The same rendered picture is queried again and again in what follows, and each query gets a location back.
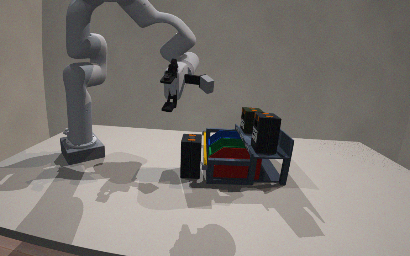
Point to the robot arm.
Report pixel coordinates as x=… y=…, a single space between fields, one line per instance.
x=81 y=44

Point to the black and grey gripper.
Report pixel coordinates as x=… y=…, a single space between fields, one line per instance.
x=174 y=90

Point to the dark grey case with orange latches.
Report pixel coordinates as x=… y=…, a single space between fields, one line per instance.
x=265 y=132

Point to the blue open bin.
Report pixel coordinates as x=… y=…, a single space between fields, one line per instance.
x=222 y=134

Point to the dark blue metal shelf rack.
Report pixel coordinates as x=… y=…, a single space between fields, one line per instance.
x=268 y=172

